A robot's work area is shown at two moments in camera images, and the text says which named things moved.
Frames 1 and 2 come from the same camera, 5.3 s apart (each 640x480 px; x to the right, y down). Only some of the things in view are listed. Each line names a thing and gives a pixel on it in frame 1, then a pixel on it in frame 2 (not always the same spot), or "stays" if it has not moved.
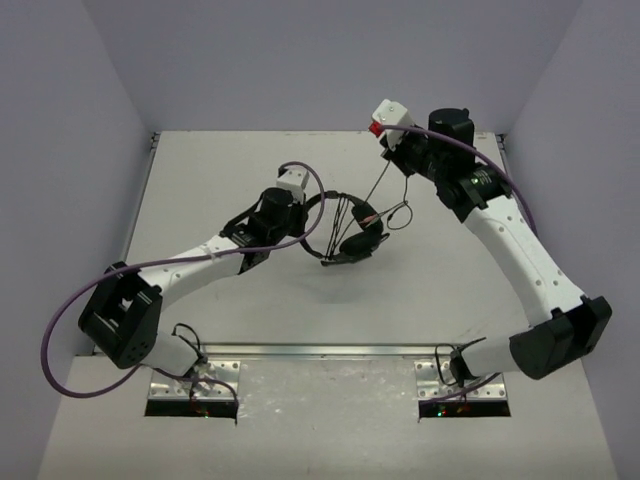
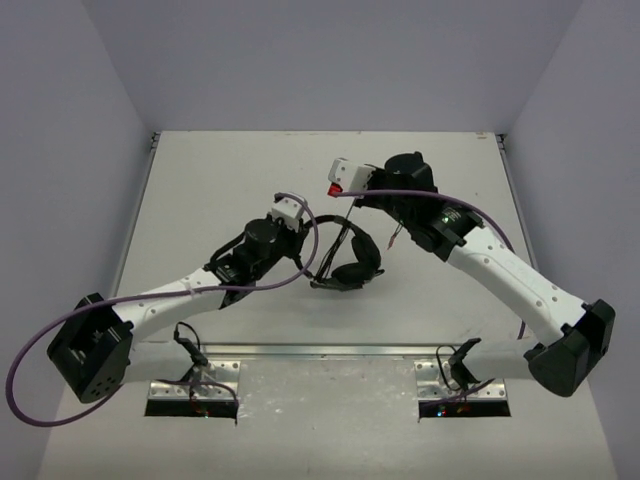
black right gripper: x=396 y=156 to x=377 y=176
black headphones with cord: x=364 y=242 to x=345 y=276
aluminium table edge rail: x=321 y=349 stays
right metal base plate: x=435 y=379 stays
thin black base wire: x=200 y=357 stays
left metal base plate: x=211 y=380 stays
